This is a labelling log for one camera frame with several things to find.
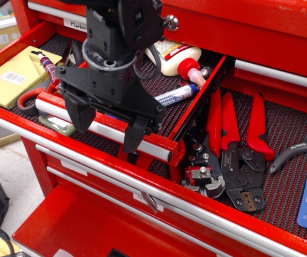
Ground white wood glue bottle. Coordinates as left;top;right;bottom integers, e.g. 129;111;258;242
153;39;206;89

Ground red and grey scissors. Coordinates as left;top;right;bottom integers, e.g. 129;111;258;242
17;40;73;116

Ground red handled crimping tool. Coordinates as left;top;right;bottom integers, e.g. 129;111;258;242
220;92;275;213

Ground red tool chest cabinet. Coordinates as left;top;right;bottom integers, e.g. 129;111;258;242
10;0;307;257

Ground white markers label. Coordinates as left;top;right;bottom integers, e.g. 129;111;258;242
63;19;87;33

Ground red wide open drawer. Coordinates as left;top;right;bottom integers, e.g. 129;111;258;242
0;20;307;257

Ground clear small plastic case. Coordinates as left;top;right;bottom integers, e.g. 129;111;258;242
39;115;76;136

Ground red handled wire stripper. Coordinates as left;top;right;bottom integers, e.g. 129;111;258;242
181;89;225;199

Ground silver round drawer lock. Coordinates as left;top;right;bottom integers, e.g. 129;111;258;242
165;15;179;32

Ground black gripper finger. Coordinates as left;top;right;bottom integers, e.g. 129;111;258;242
63;91;95;134
123;117;148;153

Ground yellow object bottom left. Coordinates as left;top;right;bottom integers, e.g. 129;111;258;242
0;239;10;256

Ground small red glue tube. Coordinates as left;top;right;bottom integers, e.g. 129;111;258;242
38;52;60;85

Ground yellow flat card package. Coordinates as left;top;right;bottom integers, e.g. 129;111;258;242
0;46;62;109

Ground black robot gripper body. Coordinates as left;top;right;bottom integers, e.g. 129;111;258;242
57;43;166;134

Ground small silver bolt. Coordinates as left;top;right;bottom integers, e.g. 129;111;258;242
200;67;209;77

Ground blue BIC marker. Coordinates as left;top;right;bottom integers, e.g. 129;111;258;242
154;84;199;107

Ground red small open drawer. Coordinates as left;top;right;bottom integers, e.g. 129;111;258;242
34;28;228;163

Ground grey handled cutter pliers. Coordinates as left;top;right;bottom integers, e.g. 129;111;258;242
268;141;307;175

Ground red bottom open drawer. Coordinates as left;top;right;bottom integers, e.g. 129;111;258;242
13;185;216;256

